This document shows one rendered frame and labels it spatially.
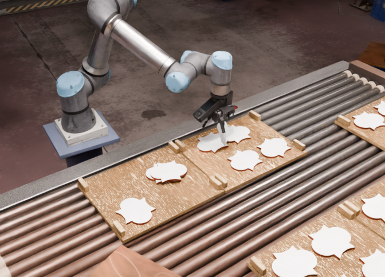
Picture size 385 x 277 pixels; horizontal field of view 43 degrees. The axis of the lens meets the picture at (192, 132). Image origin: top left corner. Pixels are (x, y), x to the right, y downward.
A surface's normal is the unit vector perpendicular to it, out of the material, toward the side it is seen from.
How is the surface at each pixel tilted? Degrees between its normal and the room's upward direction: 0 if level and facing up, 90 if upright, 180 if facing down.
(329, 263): 0
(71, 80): 10
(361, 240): 0
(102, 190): 0
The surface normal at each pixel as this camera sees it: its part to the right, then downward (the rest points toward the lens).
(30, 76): 0.00, -0.83
